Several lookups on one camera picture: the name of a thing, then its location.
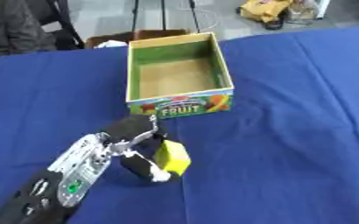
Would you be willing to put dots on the black tripod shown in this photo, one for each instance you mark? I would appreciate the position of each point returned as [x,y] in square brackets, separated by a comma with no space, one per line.
[163,14]

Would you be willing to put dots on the person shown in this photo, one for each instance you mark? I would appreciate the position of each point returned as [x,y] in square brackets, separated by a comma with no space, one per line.
[11,26]

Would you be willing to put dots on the yellow block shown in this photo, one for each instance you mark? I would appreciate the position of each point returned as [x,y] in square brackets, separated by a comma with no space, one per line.
[173,157]

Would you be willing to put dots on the cardboard box with green inside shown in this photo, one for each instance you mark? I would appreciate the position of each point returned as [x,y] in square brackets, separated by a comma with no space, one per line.
[177,78]

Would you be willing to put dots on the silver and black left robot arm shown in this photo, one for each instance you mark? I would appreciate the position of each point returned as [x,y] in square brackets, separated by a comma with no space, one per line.
[65,180]

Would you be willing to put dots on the black chair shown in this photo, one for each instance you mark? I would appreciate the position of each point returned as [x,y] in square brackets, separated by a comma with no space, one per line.
[65,26]

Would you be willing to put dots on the brown cardboard box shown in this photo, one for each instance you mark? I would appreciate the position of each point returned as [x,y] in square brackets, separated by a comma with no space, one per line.
[131,36]

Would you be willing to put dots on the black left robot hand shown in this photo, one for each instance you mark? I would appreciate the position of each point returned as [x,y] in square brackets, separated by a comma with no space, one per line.
[129,128]

